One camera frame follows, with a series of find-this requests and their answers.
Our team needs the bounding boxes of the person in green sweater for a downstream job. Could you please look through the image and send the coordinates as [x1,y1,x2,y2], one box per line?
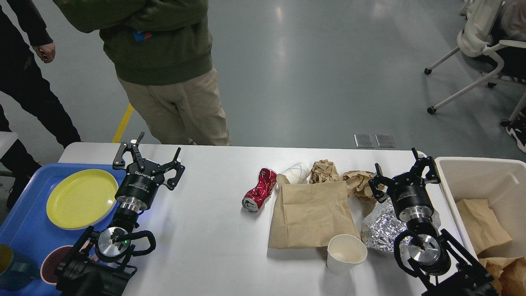
[55,0,232,146]

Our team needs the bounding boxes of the pink mug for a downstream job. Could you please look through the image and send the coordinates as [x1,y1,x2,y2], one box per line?
[40,245,73,285]

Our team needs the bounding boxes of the brown paper wad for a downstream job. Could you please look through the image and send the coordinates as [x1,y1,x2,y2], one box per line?
[341,171,376,204]

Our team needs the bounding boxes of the person in black clothes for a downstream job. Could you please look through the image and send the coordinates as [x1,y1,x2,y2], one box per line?
[0,0,81,208]

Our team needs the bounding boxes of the beige plastic bin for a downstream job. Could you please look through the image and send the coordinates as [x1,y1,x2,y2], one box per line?
[436,157,526,259]

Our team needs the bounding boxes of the metal floor socket left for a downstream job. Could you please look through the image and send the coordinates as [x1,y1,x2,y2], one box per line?
[354,134,375,148]

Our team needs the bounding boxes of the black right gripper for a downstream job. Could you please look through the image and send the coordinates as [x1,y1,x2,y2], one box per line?
[369,148,441,223]

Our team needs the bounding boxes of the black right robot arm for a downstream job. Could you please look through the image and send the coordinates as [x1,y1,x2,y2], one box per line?
[369,148,498,296]

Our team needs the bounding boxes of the aluminium foil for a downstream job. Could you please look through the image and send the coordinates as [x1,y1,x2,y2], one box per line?
[361,199,441,257]

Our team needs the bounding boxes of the yellow plate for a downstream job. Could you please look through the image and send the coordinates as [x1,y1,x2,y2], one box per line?
[46,169,118,230]

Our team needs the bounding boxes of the crushed white paper cup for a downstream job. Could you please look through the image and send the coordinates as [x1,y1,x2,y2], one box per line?
[276,162,311,187]

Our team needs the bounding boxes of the blue plastic tray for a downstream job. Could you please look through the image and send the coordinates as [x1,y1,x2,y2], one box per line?
[0,163,125,270]

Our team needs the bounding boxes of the crushed red soda can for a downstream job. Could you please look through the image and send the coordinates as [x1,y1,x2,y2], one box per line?
[242,168,277,213]

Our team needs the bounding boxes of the brown paper bag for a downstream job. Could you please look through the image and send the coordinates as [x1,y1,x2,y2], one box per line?
[268,181,360,249]
[456,199,512,254]

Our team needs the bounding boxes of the crumpled brown paper in bin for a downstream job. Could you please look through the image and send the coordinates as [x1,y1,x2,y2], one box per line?
[479,257,526,296]

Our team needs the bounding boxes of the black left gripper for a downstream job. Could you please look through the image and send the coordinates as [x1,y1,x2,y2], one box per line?
[113,132,186,211]

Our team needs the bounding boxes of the metal floor socket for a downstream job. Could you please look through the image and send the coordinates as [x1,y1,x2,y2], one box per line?
[375,134,396,148]
[354,134,375,148]

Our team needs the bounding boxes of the brown paper bag in bin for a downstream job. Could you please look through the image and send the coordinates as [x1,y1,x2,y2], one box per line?
[456,199,512,254]

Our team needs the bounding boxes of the dark teal mug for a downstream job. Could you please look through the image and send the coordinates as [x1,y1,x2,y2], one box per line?
[0,244,41,291]

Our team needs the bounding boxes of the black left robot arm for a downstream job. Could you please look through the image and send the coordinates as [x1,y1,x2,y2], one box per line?
[54,133,185,296]

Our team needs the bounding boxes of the white side table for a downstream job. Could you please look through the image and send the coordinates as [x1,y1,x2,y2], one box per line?
[0,131,18,158]

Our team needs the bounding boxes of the crumpled brown paper ball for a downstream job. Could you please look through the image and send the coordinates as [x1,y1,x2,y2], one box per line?
[309,160,342,184]

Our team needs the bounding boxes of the pale green plate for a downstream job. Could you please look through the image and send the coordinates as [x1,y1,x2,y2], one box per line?
[71,198,117,230]

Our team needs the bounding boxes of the metal floor socket right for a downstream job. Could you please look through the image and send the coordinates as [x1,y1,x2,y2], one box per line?
[375,134,396,148]

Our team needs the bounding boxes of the white office chair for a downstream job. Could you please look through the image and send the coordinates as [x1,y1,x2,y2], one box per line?
[424,0,525,114]

